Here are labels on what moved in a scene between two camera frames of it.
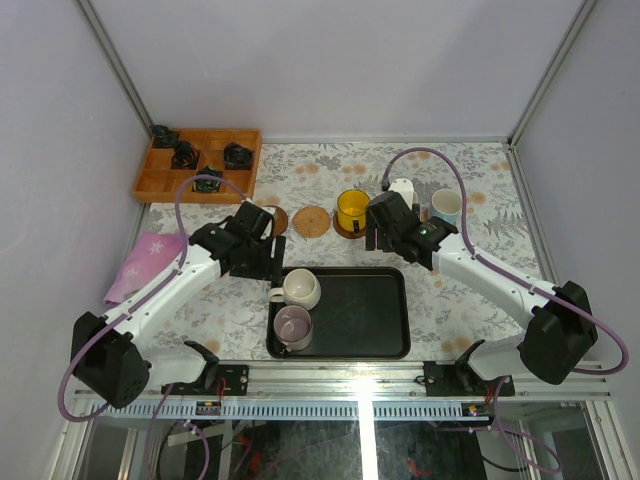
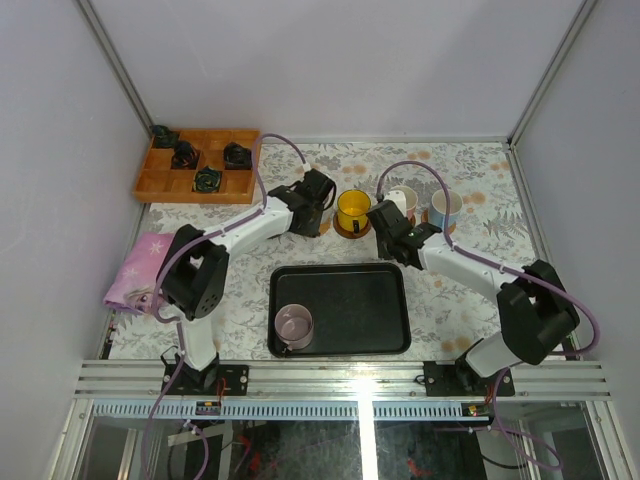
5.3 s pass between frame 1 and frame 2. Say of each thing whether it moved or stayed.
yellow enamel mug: stayed
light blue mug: stayed
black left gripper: moved
